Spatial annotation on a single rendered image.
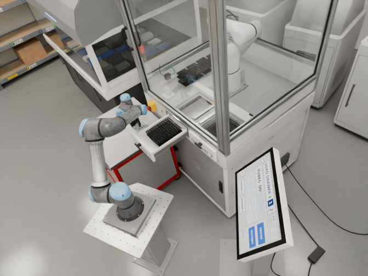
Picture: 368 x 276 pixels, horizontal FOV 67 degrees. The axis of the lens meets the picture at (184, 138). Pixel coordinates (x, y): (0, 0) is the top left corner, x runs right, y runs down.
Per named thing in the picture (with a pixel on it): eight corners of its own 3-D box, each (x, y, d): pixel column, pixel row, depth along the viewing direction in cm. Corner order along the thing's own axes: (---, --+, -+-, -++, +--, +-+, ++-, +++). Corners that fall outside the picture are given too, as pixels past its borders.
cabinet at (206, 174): (230, 223, 247) (228, 171, 189) (164, 159, 308) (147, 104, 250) (297, 164, 279) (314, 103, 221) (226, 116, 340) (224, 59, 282)
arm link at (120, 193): (131, 209, 170) (124, 197, 161) (111, 207, 173) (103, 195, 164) (137, 193, 178) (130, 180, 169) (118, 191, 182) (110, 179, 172)
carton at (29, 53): (26, 65, 473) (17, 51, 452) (19, 60, 490) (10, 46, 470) (47, 55, 489) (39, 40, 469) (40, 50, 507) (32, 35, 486)
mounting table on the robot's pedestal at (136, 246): (144, 265, 170) (139, 258, 161) (89, 238, 187) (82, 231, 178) (176, 203, 195) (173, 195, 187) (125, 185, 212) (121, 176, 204)
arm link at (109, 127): (115, 121, 153) (147, 100, 197) (98, 121, 156) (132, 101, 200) (119, 140, 157) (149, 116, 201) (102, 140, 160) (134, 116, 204)
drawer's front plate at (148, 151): (154, 162, 201) (150, 153, 193) (133, 141, 218) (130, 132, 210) (155, 161, 202) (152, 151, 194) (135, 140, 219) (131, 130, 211)
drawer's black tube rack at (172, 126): (160, 149, 207) (157, 143, 202) (147, 137, 217) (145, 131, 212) (183, 133, 214) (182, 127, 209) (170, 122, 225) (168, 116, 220)
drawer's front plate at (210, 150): (216, 162, 193) (214, 152, 185) (189, 141, 210) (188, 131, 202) (217, 161, 194) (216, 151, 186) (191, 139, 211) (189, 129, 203)
